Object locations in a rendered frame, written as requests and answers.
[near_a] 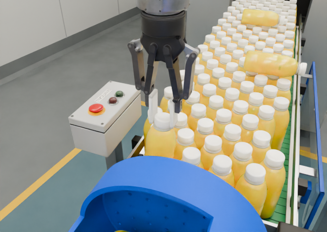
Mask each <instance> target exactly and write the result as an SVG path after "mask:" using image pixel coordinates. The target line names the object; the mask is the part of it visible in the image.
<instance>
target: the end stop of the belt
mask: <svg viewBox="0 0 327 232"><path fill-rule="evenodd" d="M262 221H263V223H264V225H265V228H266V230H267V232H275V231H276V228H277V224H274V223H271V222H268V221H265V220H262Z"/></svg>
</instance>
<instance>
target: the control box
mask: <svg viewBox="0 0 327 232"><path fill-rule="evenodd" d="M118 90H121V91H122V92H123V93H124V95H123V96H120V97H117V96H116V95H115V93H116V91H118ZM106 92H107V94H106ZM140 92H141V90H137V89H136V88H135V86H133V85H128V84H124V83H119V82H114V81H109V82H108V83H107V84H105V85H104V86H103V87H102V88H101V89H100V90H99V91H98V92H97V93H96V94H95V95H93V96H92V97H91V98H90V99H89V100H88V101H87V102H85V103H84V104H83V105H82V106H81V107H80V108H79V109H77V110H76V111H75V112H74V113H73V114H72V115H71V116H70V117H68V118H69V123H70V126H71V131H72V135H73V141H74V145H75V148H78V149H81V150H84V151H88V152H91V153H95V154H97V155H101V156H104V157H109V155H110V154H111V153H112V152H113V150H114V149H115V148H116V146H117V145H118V144H119V143H120V141H121V140H122V139H123V138H124V136H125V135H126V134H127V133H128V132H129V130H130V129H131V128H132V127H133V125H134V124H135V123H136V122H137V120H138V119H139V118H140V116H141V115H142V111H141V95H140ZM105 94H106V95H105ZM110 97H115V98H117V102H116V103H113V104H112V103H109V98H110ZM93 104H102V105H103V106H104V109H103V110H102V111H100V112H98V113H94V112H90V111H89V107H90V106H91V105H93Z"/></svg>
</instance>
